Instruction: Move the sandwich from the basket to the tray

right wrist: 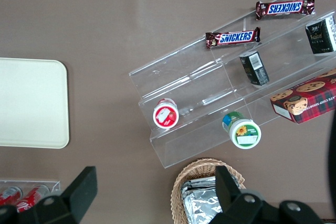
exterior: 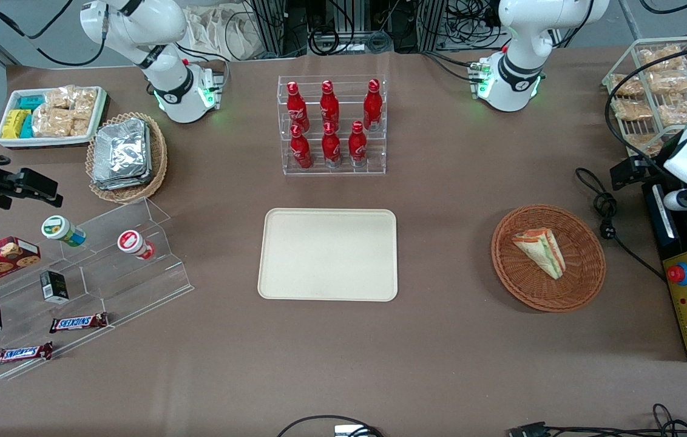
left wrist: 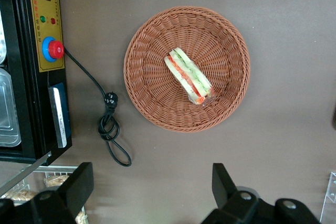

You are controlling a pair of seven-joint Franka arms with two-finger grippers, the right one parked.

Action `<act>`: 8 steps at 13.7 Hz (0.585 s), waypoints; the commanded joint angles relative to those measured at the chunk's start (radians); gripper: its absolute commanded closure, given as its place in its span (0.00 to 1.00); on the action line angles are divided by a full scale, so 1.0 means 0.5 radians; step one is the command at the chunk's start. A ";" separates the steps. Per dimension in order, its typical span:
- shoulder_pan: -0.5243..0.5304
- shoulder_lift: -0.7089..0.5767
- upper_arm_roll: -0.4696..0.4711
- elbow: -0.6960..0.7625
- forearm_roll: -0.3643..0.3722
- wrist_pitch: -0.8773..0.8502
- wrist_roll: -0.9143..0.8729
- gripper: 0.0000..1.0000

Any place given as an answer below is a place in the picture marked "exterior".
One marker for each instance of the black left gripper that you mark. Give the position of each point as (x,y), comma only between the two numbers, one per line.
(649,167)

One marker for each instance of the triangular sandwich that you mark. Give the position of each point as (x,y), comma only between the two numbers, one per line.
(542,250)

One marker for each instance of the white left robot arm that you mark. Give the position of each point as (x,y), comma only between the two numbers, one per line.
(519,73)

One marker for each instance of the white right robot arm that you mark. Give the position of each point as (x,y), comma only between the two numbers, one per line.
(173,91)

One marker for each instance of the white rectangular snack tray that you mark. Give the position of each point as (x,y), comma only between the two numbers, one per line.
(10,143)

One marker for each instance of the round brown wicker basket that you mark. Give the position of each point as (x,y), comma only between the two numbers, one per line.
(580,279)

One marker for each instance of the oval tan wicker basket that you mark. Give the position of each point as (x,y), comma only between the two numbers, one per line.
(158,158)

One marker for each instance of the beige plastic serving tray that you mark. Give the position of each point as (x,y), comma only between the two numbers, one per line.
(328,255)

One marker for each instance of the clear bag rice crackers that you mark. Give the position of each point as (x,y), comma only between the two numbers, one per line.
(670,82)
(644,143)
(81,126)
(627,85)
(680,108)
(662,57)
(51,122)
(85,102)
(633,110)
(59,97)

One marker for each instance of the green lid yogurt cup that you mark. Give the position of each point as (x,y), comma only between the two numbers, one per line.
(57,228)

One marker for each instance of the teal snack pack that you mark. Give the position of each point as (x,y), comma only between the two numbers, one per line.
(27,126)
(31,102)

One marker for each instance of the yellow snack pack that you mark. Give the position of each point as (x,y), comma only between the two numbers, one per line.
(14,123)

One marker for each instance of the small black box with barcode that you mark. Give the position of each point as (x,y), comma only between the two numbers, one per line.
(54,287)

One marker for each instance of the silver foil packet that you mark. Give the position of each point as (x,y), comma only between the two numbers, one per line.
(118,149)
(144,173)

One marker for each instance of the red lid yogurt cup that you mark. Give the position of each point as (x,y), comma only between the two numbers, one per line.
(131,242)

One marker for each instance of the Snickers chocolate bar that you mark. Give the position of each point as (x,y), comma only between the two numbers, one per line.
(20,354)
(78,323)

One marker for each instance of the clear acrylic stepped stand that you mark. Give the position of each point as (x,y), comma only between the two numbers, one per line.
(137,291)

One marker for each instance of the beige canvas bag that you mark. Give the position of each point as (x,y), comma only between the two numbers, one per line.
(222,30)

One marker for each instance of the red cola bottle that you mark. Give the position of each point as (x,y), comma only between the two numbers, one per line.
(329,106)
(297,109)
(331,149)
(357,145)
(301,152)
(372,106)

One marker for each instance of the clear acrylic bottle rack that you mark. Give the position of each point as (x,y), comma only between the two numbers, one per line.
(343,171)

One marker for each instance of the white connector block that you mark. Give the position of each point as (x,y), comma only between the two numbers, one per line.
(349,431)

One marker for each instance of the aluminium frame post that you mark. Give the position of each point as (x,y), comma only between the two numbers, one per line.
(270,27)
(431,24)

